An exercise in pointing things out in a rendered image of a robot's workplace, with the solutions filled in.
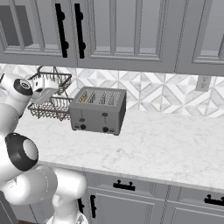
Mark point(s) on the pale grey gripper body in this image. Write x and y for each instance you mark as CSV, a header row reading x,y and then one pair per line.
x,y
44,95

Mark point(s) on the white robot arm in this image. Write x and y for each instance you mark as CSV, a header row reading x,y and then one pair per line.
x,y
17,122

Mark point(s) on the orange bread slice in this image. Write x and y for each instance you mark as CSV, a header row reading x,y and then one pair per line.
x,y
83,99

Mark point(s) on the black toaster lever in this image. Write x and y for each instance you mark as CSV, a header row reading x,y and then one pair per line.
x,y
105,114
82,119

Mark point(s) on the black toaster knob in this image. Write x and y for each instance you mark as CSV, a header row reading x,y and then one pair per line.
x,y
83,127
105,129

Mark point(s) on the grey four-slot toaster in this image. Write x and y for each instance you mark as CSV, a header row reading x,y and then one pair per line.
x,y
96,116

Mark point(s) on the grey base cupboard door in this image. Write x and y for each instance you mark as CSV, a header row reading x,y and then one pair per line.
x,y
125,210
33,213
195,214

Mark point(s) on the grey drawer front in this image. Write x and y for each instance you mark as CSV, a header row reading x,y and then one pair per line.
x,y
145,186
192,197

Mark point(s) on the grey wall cupboard door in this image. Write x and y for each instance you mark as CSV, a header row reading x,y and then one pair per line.
x,y
40,32
204,35
128,29

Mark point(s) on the white wall socket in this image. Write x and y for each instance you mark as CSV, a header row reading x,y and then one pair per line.
x,y
203,83

